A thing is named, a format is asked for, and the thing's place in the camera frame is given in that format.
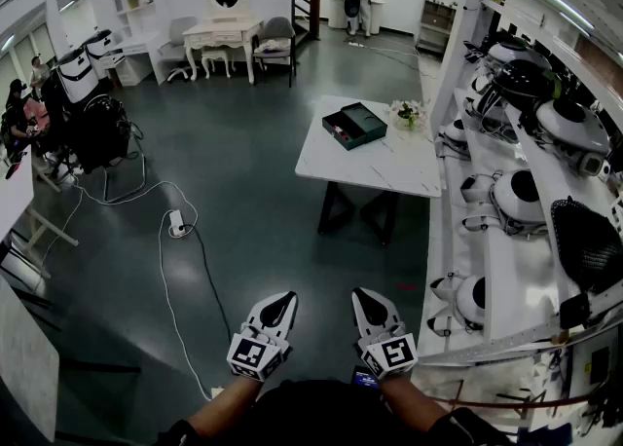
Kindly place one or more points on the black mesh cover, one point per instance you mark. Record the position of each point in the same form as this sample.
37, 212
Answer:
589, 244

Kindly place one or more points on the white cloth bundle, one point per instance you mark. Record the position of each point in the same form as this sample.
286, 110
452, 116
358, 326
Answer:
272, 47

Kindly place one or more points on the small wooden cabinet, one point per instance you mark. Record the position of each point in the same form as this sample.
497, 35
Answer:
435, 25

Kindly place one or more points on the person's right forearm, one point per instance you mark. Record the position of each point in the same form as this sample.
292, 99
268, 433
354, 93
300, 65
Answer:
409, 400

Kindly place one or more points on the dark stair railing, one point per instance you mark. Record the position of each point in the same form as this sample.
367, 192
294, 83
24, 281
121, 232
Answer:
314, 6

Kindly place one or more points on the small black screen device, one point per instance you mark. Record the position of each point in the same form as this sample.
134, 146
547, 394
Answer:
365, 378

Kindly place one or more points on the white vanity dresser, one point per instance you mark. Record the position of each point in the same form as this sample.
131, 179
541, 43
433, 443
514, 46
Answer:
219, 35

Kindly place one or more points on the white vanity stool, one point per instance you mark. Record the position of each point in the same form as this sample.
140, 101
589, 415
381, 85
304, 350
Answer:
216, 57

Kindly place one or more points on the round white side table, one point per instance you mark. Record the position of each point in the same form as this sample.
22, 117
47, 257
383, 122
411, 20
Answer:
336, 11

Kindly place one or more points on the person's left forearm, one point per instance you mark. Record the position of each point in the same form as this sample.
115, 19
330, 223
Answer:
229, 400

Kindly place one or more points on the row of white dome helmets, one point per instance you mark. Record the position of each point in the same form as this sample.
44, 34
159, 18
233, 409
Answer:
521, 191

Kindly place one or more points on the white office chair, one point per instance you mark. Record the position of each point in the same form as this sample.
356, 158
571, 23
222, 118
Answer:
177, 40

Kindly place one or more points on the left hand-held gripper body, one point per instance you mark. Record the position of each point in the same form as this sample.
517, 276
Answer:
255, 354

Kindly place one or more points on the white floor power strip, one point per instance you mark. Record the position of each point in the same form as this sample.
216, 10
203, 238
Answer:
356, 45

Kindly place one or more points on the white shelf rack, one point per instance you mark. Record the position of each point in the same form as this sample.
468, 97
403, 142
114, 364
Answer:
501, 264

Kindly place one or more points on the dark green box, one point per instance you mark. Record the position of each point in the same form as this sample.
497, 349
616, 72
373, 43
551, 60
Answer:
357, 127

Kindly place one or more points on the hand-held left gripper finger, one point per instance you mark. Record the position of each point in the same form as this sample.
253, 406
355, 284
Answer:
254, 313
291, 324

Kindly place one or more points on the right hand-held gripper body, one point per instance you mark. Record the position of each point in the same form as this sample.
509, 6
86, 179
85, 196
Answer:
394, 354

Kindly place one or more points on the person's black shirt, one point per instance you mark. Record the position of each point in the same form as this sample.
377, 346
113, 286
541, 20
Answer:
316, 415

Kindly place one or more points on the black equipment pile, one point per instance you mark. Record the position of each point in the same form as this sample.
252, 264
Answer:
97, 132

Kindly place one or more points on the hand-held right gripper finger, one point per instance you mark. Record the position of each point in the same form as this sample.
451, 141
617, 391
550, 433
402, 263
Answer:
357, 317
396, 320

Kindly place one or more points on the white marble table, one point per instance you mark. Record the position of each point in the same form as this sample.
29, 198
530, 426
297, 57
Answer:
370, 166

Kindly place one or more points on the white desk with hutch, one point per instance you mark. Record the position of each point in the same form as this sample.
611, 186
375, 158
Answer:
136, 6

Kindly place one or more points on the red-brown pole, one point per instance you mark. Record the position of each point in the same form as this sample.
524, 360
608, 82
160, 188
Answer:
511, 404

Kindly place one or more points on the potted white pink flowers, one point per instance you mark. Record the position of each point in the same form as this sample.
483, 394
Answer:
406, 113

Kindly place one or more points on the white folding table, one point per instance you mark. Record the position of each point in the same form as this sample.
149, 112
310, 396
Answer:
14, 191

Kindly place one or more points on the small white power strip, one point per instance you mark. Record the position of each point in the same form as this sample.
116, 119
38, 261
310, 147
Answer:
217, 392

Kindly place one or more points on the grey upholstered chair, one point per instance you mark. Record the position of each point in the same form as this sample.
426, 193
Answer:
277, 27

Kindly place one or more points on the grey marble counter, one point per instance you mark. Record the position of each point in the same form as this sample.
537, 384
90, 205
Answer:
24, 361

